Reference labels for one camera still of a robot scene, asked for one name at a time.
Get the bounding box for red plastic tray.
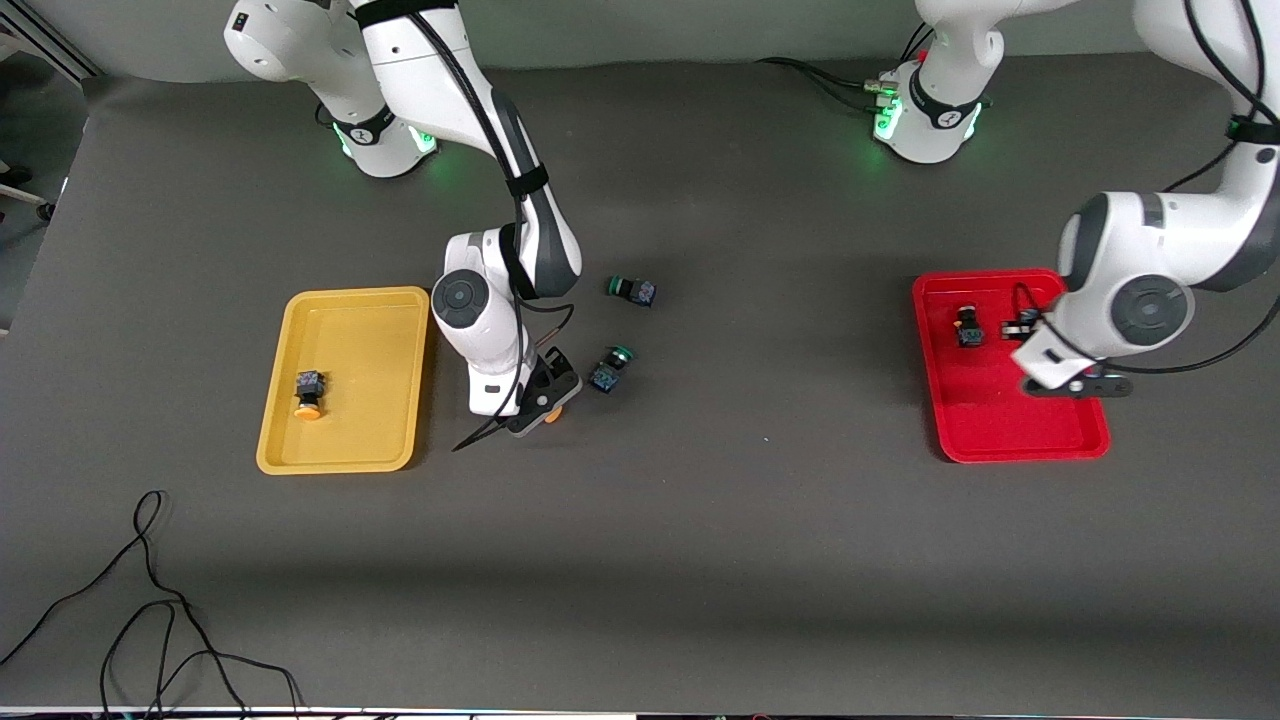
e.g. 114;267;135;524
911;268;1112;465

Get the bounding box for yellow plastic tray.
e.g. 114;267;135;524
256;286;431;475

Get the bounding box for chair leg with caster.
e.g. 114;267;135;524
0;160;56;223

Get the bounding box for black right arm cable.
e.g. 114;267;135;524
400;0;576;453

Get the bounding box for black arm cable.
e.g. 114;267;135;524
400;0;576;453
1010;0;1280;379

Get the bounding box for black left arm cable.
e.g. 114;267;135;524
1010;0;1280;379

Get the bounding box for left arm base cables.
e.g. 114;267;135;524
755;22;936;113

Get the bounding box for thin black loose cable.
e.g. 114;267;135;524
0;490;306;716

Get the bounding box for aluminium frame rail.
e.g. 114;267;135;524
0;10;101;81

